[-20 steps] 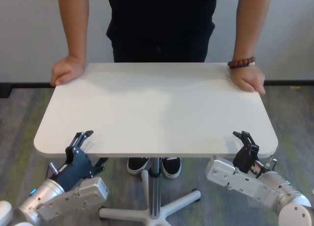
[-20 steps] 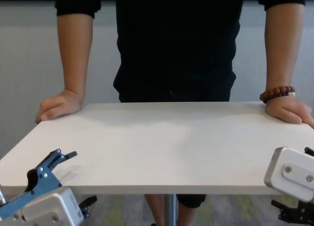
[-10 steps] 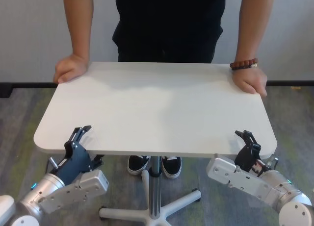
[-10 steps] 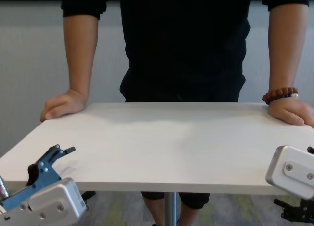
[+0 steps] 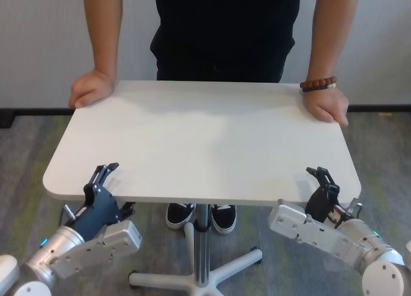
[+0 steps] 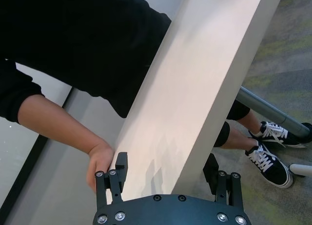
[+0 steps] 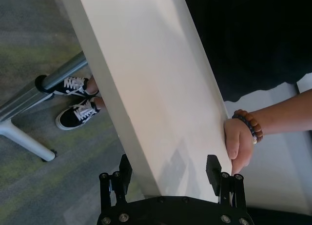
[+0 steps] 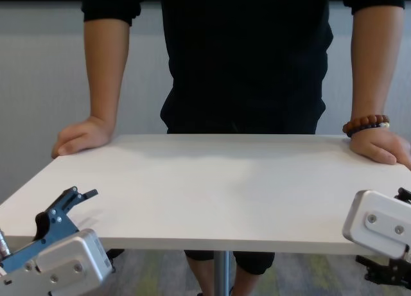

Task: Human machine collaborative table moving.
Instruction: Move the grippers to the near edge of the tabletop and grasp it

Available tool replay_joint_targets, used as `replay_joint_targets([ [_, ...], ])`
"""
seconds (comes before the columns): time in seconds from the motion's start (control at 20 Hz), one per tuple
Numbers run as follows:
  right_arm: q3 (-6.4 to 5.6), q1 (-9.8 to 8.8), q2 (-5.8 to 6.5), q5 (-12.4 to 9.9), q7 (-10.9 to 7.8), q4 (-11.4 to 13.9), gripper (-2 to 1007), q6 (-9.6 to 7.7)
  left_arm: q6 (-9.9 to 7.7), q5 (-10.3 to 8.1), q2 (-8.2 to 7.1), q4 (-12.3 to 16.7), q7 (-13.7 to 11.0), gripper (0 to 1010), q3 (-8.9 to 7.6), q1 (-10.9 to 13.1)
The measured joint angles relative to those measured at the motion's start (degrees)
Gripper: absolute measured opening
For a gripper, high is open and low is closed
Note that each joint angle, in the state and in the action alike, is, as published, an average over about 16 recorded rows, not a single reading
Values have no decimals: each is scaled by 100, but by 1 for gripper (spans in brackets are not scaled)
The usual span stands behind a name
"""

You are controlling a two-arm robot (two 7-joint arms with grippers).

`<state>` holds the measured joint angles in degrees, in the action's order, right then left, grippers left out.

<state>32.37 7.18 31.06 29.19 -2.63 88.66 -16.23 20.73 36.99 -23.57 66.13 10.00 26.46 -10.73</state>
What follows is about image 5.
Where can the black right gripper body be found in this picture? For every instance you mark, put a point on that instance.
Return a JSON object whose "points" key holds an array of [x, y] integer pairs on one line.
{"points": [[322, 206]]}

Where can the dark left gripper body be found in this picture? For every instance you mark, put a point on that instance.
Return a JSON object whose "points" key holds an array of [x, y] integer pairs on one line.
{"points": [[99, 209]]}

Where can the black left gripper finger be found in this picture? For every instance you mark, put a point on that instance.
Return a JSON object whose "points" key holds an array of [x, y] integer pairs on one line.
{"points": [[101, 175], [127, 210]]}

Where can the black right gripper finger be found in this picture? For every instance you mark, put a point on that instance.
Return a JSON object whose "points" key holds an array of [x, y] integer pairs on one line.
{"points": [[322, 178]]}

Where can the white pedestal table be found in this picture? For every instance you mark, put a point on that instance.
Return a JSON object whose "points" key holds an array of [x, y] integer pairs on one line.
{"points": [[205, 142]]}

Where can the person's right forearm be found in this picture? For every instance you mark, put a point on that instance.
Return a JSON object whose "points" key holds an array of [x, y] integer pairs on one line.
{"points": [[104, 32]]}

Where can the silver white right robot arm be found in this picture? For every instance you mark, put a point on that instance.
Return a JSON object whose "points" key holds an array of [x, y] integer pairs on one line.
{"points": [[382, 270]]}

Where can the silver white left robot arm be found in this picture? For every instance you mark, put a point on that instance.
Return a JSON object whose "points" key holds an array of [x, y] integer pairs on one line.
{"points": [[54, 248]]}

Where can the person's left forearm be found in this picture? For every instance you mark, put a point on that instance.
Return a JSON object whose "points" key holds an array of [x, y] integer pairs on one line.
{"points": [[330, 32]]}

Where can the person's left hand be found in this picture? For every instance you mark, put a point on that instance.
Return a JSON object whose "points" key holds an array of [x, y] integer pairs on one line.
{"points": [[327, 105]]}

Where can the person's right hand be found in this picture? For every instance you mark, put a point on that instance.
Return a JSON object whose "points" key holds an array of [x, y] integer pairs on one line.
{"points": [[91, 89]]}

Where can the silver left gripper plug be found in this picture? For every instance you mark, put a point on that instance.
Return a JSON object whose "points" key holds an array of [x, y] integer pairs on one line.
{"points": [[70, 212]]}

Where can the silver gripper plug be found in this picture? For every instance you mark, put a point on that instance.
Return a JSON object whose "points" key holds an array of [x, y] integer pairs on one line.
{"points": [[354, 207], [70, 212]]}

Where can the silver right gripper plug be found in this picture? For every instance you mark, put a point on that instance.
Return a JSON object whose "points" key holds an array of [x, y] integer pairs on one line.
{"points": [[354, 207]]}

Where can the black white right sneaker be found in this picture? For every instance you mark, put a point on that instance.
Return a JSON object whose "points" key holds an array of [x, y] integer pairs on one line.
{"points": [[178, 217]]}

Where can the black white sneaker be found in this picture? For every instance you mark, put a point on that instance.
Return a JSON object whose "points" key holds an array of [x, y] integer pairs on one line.
{"points": [[178, 217], [223, 220]]}

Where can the black white left sneaker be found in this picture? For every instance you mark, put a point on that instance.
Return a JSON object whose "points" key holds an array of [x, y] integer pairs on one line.
{"points": [[223, 220]]}

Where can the small black floor block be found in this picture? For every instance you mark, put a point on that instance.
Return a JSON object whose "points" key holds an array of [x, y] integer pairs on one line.
{"points": [[7, 117]]}

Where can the black shorts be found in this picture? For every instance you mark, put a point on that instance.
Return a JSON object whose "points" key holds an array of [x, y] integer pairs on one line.
{"points": [[218, 71]]}

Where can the black sweatshirt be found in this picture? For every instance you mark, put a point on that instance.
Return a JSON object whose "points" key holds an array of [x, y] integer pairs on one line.
{"points": [[224, 20]]}

